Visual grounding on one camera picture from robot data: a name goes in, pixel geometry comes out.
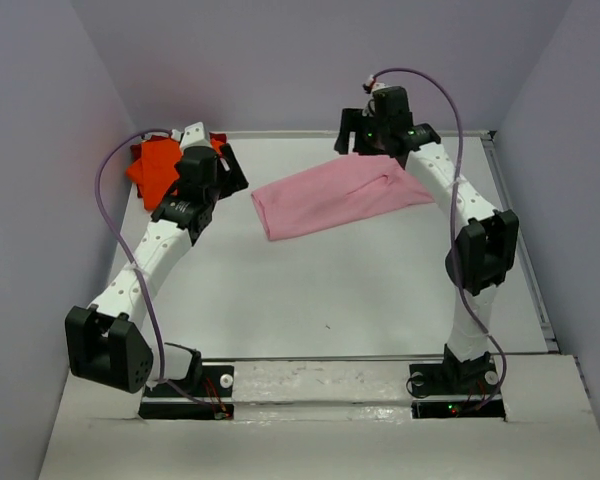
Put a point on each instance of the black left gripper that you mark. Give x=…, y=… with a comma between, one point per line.
x=232, y=180

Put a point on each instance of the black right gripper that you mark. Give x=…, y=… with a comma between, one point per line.
x=354, y=121

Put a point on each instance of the pink t shirt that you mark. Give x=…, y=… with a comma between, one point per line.
x=347, y=189

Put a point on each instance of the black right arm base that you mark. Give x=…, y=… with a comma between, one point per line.
x=437, y=398

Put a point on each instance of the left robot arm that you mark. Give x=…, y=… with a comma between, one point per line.
x=104, y=340

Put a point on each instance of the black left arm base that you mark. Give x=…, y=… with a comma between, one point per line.
x=207, y=399

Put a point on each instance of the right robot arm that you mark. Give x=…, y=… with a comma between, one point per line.
x=483, y=239

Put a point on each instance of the orange folded t shirt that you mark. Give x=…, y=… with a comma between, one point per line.
x=152, y=170

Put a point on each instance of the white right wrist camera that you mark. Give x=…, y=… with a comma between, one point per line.
x=368, y=87

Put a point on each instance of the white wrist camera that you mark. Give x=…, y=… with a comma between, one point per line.
x=368, y=87
x=192, y=136

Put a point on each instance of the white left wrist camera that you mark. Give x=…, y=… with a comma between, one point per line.
x=192, y=136

